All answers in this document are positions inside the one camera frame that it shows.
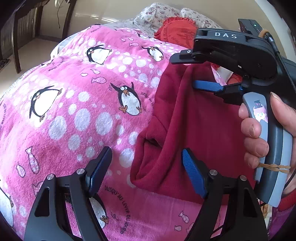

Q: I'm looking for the large red heart cushion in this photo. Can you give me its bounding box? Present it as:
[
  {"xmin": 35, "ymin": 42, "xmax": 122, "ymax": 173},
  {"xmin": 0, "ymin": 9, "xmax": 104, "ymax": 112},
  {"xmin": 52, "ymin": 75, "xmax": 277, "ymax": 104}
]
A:
[{"xmin": 154, "ymin": 17, "xmax": 198, "ymax": 49}]

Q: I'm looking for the floral pillow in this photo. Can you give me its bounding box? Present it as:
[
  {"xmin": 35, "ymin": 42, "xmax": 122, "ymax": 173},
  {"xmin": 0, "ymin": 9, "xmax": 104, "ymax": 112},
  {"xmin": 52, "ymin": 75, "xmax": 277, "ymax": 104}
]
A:
[{"xmin": 105, "ymin": 3, "xmax": 221, "ymax": 38}]

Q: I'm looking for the dark wooden side table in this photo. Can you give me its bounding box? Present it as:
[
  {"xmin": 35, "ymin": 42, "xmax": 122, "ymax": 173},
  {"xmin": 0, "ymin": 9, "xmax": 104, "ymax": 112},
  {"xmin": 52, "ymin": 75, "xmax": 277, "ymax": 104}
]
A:
[{"xmin": 1, "ymin": 1, "xmax": 77, "ymax": 73}]

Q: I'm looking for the white pillow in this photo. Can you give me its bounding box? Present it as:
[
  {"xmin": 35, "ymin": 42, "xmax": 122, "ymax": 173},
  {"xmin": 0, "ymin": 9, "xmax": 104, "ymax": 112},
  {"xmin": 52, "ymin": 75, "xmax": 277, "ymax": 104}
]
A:
[{"xmin": 211, "ymin": 63, "xmax": 233, "ymax": 86}]

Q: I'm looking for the dark red fleece sweater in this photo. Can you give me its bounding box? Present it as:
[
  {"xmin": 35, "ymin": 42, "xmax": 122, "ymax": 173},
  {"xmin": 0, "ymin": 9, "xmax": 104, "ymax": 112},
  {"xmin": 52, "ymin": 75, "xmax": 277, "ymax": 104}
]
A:
[{"xmin": 130, "ymin": 62, "xmax": 255, "ymax": 203}]

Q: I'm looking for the pink penguin blanket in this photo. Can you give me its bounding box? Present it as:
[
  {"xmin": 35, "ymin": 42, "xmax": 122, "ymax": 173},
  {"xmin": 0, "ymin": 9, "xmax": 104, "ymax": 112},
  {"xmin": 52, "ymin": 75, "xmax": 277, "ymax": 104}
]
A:
[{"xmin": 1, "ymin": 25, "xmax": 201, "ymax": 240}]

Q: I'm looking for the small red heart cushion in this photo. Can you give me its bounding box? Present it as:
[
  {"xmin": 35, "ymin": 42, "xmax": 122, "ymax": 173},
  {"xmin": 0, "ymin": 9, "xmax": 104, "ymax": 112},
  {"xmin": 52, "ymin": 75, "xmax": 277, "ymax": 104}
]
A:
[{"xmin": 227, "ymin": 73, "xmax": 242, "ymax": 85}]

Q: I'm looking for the person's right hand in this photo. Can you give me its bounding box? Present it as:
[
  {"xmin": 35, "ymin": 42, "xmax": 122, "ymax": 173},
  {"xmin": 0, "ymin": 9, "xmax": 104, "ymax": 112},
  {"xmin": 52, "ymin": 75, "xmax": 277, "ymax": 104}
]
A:
[{"xmin": 238, "ymin": 91, "xmax": 296, "ymax": 197}]

